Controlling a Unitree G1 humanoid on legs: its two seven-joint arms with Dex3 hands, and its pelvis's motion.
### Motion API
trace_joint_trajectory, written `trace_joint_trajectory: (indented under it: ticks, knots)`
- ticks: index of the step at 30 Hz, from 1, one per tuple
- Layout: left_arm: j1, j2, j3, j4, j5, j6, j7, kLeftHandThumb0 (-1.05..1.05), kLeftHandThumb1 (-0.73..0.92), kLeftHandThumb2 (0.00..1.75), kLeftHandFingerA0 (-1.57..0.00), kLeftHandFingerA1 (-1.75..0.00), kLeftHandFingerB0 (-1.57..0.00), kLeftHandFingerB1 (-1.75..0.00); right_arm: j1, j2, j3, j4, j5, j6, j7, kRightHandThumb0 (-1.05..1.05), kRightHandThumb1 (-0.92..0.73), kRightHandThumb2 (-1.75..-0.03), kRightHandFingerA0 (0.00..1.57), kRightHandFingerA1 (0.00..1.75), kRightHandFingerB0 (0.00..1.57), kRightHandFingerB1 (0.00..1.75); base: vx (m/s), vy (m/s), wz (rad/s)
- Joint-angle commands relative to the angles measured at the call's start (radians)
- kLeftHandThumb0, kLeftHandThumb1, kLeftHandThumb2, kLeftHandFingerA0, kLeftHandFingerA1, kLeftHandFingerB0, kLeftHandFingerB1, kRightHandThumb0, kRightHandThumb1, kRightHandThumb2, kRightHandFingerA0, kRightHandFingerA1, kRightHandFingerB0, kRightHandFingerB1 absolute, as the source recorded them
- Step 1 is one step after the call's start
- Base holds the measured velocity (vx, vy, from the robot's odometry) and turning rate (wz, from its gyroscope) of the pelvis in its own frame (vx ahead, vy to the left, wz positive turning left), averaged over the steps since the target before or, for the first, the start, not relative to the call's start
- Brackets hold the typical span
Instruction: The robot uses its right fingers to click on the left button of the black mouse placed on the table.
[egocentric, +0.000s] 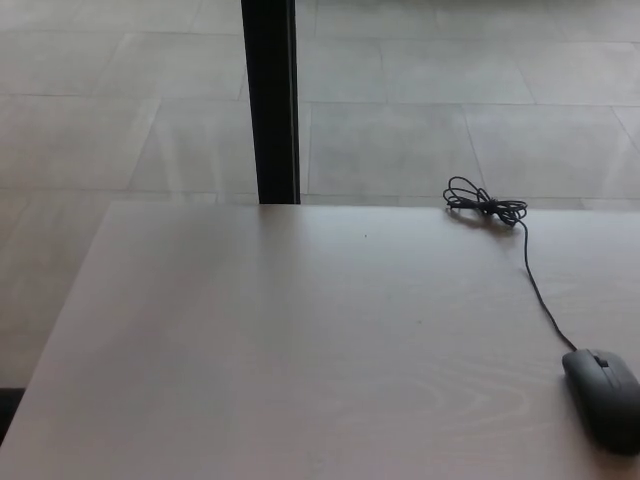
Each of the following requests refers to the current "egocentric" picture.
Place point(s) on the black computer mouse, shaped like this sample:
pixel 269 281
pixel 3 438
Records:
pixel 600 400

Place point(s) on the black vertical window post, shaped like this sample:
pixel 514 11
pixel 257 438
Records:
pixel 272 100

